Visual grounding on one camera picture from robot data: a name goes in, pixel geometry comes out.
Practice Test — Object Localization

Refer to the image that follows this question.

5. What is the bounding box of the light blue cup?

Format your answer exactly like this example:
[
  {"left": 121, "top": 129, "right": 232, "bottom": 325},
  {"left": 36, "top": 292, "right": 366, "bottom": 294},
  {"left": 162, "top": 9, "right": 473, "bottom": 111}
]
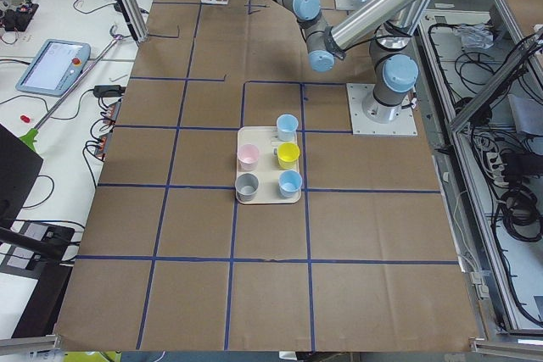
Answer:
[
  {"left": 276, "top": 114, "right": 299, "bottom": 142},
  {"left": 278, "top": 170, "right": 302, "bottom": 198}
]

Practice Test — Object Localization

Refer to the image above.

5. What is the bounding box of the yellow cup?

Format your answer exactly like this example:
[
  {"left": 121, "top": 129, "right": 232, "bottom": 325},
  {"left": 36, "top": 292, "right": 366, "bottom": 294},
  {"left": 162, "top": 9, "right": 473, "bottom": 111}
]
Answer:
[{"left": 277, "top": 142, "right": 300, "bottom": 170}]

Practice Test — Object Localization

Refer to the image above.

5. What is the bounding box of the pink cup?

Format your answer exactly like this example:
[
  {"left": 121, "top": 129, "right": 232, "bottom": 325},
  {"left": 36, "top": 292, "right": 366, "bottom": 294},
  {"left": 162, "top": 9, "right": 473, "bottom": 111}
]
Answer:
[{"left": 237, "top": 143, "right": 260, "bottom": 171}]

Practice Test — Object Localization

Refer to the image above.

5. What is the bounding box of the grey cup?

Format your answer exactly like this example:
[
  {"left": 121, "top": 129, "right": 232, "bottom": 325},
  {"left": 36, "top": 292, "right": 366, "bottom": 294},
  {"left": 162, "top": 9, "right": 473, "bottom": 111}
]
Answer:
[{"left": 234, "top": 173, "right": 260, "bottom": 203}]

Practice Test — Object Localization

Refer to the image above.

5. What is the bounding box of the cream plastic tray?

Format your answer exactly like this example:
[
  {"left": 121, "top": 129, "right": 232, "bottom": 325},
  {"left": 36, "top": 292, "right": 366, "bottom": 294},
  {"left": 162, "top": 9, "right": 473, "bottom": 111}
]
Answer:
[{"left": 236, "top": 126, "right": 301, "bottom": 204}]

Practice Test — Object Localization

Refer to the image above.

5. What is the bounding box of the black power adapter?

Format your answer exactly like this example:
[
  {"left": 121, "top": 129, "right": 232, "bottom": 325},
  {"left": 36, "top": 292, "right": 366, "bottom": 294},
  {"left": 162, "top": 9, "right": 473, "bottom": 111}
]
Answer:
[{"left": 92, "top": 85, "right": 126, "bottom": 98}]

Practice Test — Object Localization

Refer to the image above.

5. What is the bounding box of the teach pendant tablet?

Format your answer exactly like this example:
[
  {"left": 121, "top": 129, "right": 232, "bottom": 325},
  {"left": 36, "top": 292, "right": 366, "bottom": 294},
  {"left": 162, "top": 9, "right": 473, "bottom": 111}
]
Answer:
[{"left": 15, "top": 39, "right": 91, "bottom": 97}]

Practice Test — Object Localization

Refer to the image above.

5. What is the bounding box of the long reach grabber tool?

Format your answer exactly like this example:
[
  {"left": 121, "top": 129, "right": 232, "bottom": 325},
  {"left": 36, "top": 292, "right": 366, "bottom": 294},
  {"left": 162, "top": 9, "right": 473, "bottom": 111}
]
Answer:
[{"left": 16, "top": 25, "right": 127, "bottom": 150}]

